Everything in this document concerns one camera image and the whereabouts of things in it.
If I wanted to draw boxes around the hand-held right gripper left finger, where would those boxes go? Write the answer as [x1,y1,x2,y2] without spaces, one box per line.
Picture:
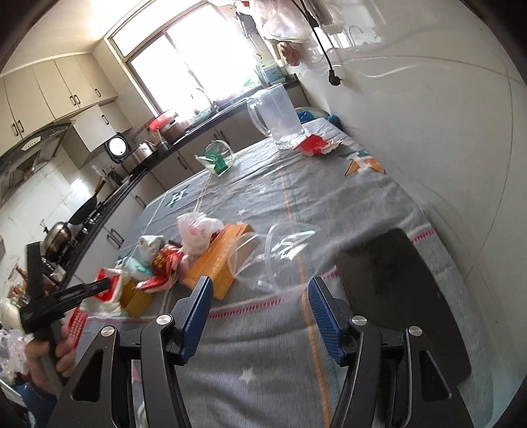
[47,276,215,428]

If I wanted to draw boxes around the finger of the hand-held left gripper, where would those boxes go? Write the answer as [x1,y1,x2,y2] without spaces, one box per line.
[53,278,114,308]

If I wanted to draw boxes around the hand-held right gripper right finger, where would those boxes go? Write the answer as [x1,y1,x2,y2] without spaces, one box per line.
[307,277,478,428]

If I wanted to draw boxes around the red white wrapper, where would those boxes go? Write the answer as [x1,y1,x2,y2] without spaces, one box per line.
[80,267,124,314]

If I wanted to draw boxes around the dark red snack packet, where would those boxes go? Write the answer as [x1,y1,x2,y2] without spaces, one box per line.
[134,243,186,293]

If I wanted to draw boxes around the person's left hand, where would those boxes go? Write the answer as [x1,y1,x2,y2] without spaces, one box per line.
[25,323,79,389]

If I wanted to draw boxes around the red plastic basket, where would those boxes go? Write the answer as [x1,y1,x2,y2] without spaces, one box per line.
[68,307,89,350]

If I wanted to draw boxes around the pink white plastic bag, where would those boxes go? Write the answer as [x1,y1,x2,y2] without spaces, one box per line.
[0,329,34,375]

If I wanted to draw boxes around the orange cardboard box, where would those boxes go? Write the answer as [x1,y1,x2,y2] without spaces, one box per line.
[181,222,258,300]
[119,276,155,317]

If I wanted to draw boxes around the teal white packet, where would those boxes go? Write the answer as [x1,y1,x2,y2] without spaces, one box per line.
[124,257,155,281]

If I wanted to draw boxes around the steel lidded pot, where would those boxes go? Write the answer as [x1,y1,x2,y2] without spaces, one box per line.
[40,221,72,261]

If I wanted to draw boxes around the black gas stove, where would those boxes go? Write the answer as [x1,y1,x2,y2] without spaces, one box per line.
[62,212,108,264]

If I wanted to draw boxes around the white plastic bottle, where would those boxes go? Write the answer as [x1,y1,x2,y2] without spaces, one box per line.
[138,234,167,260]

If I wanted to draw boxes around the black chair back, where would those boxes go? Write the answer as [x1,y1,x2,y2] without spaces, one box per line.
[335,228,472,385]

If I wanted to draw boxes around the black wok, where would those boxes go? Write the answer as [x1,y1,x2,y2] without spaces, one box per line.
[68,177,114,225]

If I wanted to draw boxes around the clear plastic wrap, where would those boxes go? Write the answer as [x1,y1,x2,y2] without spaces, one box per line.
[231,224,318,293]

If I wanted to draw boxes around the blue denim clothing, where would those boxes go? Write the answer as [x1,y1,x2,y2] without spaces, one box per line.
[18,381,58,418]

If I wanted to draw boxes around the grey printed tablecloth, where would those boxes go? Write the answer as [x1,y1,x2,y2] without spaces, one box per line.
[74,117,495,428]

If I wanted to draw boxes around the steel rice cooker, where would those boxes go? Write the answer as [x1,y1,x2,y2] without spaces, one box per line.
[105,132,153,171]

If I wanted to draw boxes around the black kitchen countertop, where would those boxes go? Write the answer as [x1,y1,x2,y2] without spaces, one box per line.
[25,76,299,289]

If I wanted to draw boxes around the range hood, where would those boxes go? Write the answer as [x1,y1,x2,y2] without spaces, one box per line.
[0,122,71,206]

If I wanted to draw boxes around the cream base cabinets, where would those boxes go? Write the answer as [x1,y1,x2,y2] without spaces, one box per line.
[74,86,309,284]

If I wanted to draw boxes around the green white milk bag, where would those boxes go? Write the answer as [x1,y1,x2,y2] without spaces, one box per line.
[194,140,235,177]

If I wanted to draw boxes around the brown pot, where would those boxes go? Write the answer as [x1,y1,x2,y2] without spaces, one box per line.
[160,121,186,143]

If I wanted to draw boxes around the crumpled red wrapper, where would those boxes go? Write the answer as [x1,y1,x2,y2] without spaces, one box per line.
[297,134,342,157]

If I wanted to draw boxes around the blue plastic bag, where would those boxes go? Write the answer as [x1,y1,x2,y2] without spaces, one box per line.
[297,109,342,130]

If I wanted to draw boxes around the clear glass pitcher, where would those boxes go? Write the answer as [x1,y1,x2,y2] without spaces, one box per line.
[247,83,307,151]

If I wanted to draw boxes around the kitchen window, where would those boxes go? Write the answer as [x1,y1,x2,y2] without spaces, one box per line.
[105,0,272,120]

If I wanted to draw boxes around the hanging brown food bag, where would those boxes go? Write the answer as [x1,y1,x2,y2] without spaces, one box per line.
[280,41,305,67]

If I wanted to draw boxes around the hanging plastic bags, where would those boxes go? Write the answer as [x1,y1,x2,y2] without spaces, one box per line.
[247,0,314,42]

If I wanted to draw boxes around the cream wall cabinets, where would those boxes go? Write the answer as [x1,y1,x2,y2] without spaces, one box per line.
[0,51,132,153]

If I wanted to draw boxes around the black cable with plug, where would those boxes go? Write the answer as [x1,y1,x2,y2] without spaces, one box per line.
[294,0,344,87]

